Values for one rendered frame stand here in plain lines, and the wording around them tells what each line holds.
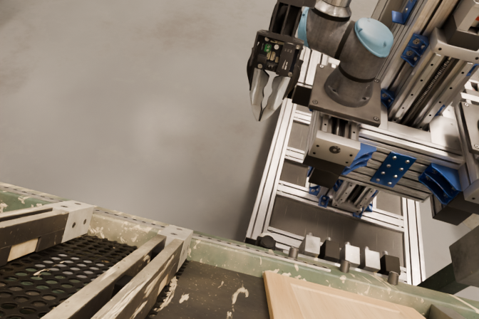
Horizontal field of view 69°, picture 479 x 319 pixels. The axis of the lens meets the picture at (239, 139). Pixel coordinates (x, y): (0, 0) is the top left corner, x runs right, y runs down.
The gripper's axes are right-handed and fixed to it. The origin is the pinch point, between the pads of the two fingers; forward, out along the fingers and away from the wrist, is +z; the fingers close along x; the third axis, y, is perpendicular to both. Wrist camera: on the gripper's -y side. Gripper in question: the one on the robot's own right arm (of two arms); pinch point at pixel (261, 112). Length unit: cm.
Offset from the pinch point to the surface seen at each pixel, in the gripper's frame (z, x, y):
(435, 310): 39, 52, -12
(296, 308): 32.8, 16.4, 7.4
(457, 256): 39, 68, -40
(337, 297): 39.2, 27.8, -6.5
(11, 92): 75, -170, -141
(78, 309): 14.9, -11.3, 35.5
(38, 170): 97, -117, -99
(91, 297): 16.3, -11.5, 32.5
